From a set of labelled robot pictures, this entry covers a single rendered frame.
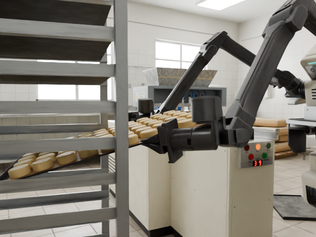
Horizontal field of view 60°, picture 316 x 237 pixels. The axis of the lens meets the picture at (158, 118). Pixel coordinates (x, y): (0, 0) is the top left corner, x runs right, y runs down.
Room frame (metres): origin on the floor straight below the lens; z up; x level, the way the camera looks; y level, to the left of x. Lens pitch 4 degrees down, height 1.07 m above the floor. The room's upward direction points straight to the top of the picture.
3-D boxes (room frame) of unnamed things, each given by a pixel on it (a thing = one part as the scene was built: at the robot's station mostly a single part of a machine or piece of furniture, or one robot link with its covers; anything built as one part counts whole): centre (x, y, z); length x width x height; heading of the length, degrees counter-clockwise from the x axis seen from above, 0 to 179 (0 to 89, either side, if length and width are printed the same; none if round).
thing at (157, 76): (2.31, -0.18, 1.25); 0.56 x 0.29 x 0.14; 115
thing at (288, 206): (2.68, -1.35, 0.02); 0.60 x 0.40 x 0.03; 175
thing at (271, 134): (2.47, -0.27, 0.87); 2.01 x 0.03 x 0.07; 25
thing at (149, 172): (2.74, 0.02, 0.42); 1.28 x 0.72 x 0.84; 25
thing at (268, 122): (5.49, -2.18, 0.64); 0.72 x 0.42 x 0.15; 37
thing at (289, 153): (5.53, -2.14, 0.06); 1.20 x 0.80 x 0.11; 33
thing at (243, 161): (1.52, -0.55, 0.77); 0.24 x 0.04 x 0.14; 115
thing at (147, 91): (2.31, -0.18, 1.01); 0.72 x 0.33 x 0.34; 115
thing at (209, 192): (1.85, -0.40, 0.45); 0.70 x 0.34 x 0.90; 25
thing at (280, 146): (5.28, -2.31, 0.19); 0.72 x 0.42 x 0.15; 125
